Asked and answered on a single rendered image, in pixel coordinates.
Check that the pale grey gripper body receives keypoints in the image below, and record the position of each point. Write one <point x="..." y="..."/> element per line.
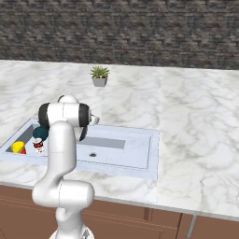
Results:
<point x="94" y="120"/>

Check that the green plant in grey pot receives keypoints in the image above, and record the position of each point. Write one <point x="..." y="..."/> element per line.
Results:
<point x="100" y="77"/>

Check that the yellow and red cup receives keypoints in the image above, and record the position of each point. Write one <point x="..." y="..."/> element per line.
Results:
<point x="18" y="146"/>

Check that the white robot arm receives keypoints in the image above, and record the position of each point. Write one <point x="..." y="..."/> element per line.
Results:
<point x="60" y="149"/>

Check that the pale grey sink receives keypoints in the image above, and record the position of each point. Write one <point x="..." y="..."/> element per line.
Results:
<point x="124" y="155"/>

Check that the brown cupboard front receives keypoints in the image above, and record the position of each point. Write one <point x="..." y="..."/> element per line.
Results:
<point x="18" y="214"/>

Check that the brown cupboard door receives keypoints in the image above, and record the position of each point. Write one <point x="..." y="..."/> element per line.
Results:
<point x="214" y="228"/>

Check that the red and white can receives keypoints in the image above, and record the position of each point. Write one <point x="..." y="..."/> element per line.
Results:
<point x="38" y="146"/>

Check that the dark teal teapot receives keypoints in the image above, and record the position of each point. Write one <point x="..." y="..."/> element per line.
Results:
<point x="40" y="133"/>

